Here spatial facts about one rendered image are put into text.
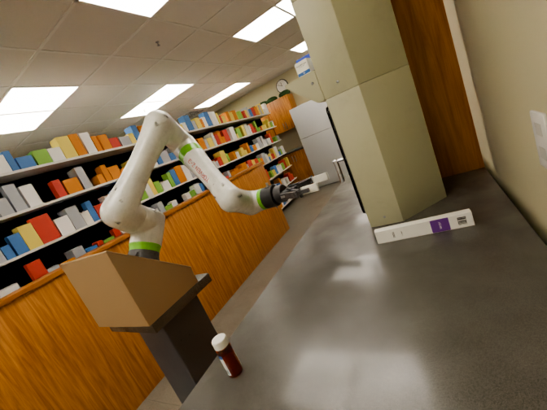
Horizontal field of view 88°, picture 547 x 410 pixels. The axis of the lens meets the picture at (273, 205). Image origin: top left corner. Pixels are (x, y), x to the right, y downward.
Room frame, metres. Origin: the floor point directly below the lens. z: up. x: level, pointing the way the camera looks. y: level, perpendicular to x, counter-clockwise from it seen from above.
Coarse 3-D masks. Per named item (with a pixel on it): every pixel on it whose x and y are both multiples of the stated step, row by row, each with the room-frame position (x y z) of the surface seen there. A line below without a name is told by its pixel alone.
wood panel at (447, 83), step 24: (408, 0) 1.10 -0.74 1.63; (432, 0) 1.07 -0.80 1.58; (408, 24) 1.12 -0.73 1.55; (432, 24) 1.08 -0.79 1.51; (408, 48) 1.13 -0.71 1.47; (432, 48) 1.09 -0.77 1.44; (432, 72) 1.10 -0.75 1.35; (456, 72) 1.06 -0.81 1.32; (432, 96) 1.11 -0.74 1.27; (456, 96) 1.07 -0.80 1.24; (432, 120) 1.12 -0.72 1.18; (456, 120) 1.08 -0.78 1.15; (432, 144) 1.13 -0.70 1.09; (456, 144) 1.09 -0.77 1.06; (456, 168) 1.10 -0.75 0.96
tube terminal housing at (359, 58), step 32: (320, 0) 0.91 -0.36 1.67; (352, 0) 0.91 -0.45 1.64; (384, 0) 0.93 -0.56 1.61; (320, 32) 0.92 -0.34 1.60; (352, 32) 0.90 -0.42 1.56; (384, 32) 0.92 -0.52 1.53; (320, 64) 0.94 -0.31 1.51; (352, 64) 0.89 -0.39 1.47; (384, 64) 0.92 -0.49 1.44; (352, 96) 0.91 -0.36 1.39; (384, 96) 0.91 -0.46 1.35; (416, 96) 0.94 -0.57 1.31; (352, 128) 0.92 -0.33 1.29; (384, 128) 0.90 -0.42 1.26; (416, 128) 0.93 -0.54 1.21; (352, 160) 0.94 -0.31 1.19; (384, 160) 0.89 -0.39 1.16; (416, 160) 0.92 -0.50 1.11; (384, 192) 0.91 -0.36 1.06; (416, 192) 0.91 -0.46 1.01; (384, 224) 0.92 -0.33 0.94
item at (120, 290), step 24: (72, 264) 1.06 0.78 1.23; (96, 264) 0.97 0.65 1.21; (120, 264) 0.94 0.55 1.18; (144, 264) 1.00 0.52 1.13; (168, 264) 1.07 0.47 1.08; (96, 288) 1.02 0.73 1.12; (120, 288) 0.94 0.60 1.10; (144, 288) 0.96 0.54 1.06; (168, 288) 1.03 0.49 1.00; (96, 312) 1.08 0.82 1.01; (120, 312) 0.99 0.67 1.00; (144, 312) 0.93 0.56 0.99
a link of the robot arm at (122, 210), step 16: (160, 112) 1.27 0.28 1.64; (144, 128) 1.24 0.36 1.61; (160, 128) 1.24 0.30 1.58; (176, 128) 1.31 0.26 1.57; (144, 144) 1.21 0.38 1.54; (160, 144) 1.24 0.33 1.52; (176, 144) 1.34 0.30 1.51; (144, 160) 1.18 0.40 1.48; (128, 176) 1.14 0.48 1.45; (144, 176) 1.17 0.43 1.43; (112, 192) 1.12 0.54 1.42; (128, 192) 1.12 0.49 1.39; (112, 208) 1.07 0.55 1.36; (128, 208) 1.10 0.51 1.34; (144, 208) 1.18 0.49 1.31; (112, 224) 1.08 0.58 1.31; (128, 224) 1.10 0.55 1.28
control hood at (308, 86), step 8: (312, 72) 0.96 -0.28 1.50; (296, 80) 0.99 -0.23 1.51; (304, 80) 0.97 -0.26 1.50; (312, 80) 0.96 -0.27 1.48; (288, 88) 1.00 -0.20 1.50; (296, 88) 0.99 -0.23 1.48; (304, 88) 0.98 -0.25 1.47; (312, 88) 0.97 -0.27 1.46; (320, 88) 0.95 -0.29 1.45; (304, 96) 0.99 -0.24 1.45; (312, 96) 0.97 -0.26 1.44; (320, 96) 0.96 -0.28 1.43
